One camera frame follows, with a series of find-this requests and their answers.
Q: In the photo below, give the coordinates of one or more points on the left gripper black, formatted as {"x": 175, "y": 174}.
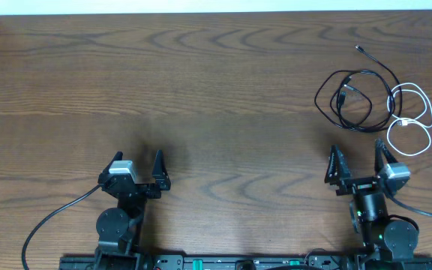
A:
{"x": 161, "y": 179}

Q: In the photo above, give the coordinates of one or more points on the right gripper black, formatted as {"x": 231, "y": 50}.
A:
{"x": 359, "y": 186}

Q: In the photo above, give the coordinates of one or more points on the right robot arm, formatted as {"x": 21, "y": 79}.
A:
{"x": 389, "y": 240}

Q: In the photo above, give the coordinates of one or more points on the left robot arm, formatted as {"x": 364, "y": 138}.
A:
{"x": 120, "y": 228}

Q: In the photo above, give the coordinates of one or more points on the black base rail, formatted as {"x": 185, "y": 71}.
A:
{"x": 314, "y": 260}

